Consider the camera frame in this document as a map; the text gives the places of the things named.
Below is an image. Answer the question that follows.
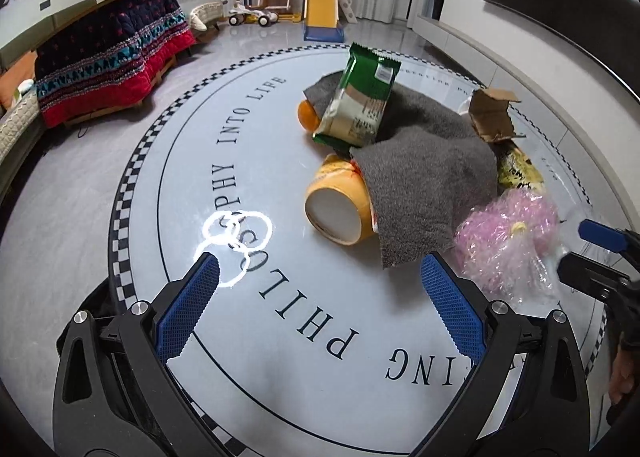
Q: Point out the grey towel cloth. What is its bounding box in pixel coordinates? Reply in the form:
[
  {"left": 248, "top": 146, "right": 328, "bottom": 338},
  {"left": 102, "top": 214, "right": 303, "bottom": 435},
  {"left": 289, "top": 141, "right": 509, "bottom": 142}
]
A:
[{"left": 302, "top": 70, "right": 499, "bottom": 270}]

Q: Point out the yellow paper snack cup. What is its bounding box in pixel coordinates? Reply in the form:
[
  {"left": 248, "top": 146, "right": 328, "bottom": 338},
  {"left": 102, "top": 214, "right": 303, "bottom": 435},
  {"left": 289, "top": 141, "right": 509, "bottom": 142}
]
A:
[{"left": 304, "top": 154, "right": 374, "bottom": 246}]

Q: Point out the person right hand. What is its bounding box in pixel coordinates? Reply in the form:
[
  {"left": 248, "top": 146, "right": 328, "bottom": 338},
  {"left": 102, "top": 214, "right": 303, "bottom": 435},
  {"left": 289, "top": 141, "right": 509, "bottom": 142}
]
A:
[{"left": 608, "top": 337, "right": 639, "bottom": 405}]

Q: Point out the pink plastic wrap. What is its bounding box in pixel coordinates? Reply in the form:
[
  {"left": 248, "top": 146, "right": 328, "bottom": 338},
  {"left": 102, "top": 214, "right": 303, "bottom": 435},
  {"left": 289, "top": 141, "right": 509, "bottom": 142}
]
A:
[{"left": 454, "top": 188, "right": 560, "bottom": 305}]

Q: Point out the yellow black snack bag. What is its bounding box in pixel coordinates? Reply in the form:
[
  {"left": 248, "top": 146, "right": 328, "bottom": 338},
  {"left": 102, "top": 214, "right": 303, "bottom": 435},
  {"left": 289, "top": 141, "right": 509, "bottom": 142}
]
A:
[{"left": 492, "top": 140, "right": 546, "bottom": 194}]

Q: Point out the white tv cabinet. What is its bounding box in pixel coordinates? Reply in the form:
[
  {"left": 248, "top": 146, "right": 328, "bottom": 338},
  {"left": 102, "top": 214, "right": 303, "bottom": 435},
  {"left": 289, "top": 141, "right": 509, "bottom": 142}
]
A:
[{"left": 408, "top": 16, "right": 639, "bottom": 228}]

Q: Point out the brown cardboard box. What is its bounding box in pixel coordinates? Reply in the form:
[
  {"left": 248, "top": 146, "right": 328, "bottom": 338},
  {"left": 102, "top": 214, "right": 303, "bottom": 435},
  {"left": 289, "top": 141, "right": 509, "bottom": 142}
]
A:
[{"left": 469, "top": 88, "right": 521, "bottom": 143}]

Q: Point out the green snack bag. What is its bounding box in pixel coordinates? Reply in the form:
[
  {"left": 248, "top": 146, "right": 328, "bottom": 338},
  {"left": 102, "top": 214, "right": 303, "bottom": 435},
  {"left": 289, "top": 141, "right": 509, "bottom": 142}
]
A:
[{"left": 312, "top": 43, "right": 401, "bottom": 152}]

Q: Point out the orange round fruit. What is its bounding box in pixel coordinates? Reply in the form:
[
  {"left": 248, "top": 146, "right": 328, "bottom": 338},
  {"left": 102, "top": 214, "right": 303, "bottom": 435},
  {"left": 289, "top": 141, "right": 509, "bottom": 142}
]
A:
[{"left": 297, "top": 100, "right": 321, "bottom": 133}]

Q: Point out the green sofa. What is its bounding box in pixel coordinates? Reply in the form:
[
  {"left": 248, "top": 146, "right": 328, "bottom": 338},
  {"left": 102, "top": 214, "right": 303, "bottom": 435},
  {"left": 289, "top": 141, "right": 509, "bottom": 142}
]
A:
[{"left": 1, "top": 0, "right": 96, "bottom": 200}]

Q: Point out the quilt covered table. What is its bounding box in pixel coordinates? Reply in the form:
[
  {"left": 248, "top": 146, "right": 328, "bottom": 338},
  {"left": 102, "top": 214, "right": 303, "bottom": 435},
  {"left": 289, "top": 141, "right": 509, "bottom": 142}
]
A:
[{"left": 35, "top": 0, "right": 195, "bottom": 129}]

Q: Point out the orange sofa cushion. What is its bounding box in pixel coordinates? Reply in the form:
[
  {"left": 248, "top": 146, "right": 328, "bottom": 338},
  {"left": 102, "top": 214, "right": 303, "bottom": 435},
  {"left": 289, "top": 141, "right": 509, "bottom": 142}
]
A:
[{"left": 0, "top": 51, "right": 37, "bottom": 110}]

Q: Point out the white toy ride-on car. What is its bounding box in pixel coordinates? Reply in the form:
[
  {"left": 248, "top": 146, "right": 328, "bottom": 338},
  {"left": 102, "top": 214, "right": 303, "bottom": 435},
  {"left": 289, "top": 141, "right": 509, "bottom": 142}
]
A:
[{"left": 228, "top": 0, "right": 279, "bottom": 27}]

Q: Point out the yellow toy slide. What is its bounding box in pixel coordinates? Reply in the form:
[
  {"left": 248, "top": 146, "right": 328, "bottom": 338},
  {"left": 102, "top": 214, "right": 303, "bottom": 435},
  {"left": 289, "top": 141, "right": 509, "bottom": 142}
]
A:
[{"left": 304, "top": 0, "right": 344, "bottom": 43}]

